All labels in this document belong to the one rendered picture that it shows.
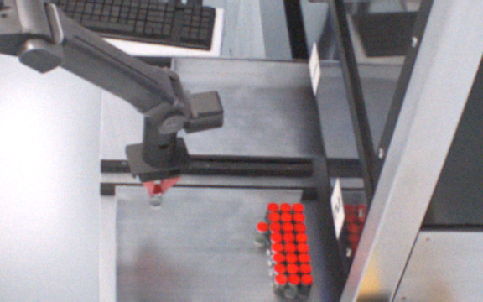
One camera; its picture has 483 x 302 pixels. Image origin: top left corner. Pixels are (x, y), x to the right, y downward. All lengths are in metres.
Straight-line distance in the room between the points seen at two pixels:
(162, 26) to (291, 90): 0.36
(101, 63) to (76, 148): 1.78
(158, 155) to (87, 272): 1.23
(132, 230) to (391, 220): 0.56
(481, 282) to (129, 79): 0.64
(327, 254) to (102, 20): 0.79
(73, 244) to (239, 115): 1.00
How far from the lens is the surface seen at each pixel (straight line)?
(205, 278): 1.93
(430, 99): 1.43
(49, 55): 1.41
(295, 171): 2.09
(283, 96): 2.24
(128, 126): 2.15
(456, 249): 1.70
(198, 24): 2.45
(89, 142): 3.31
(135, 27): 2.44
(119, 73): 1.56
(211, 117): 1.79
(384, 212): 1.60
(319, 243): 2.01
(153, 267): 1.93
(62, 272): 3.01
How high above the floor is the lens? 2.44
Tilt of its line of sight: 47 degrees down
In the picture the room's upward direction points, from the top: 10 degrees clockwise
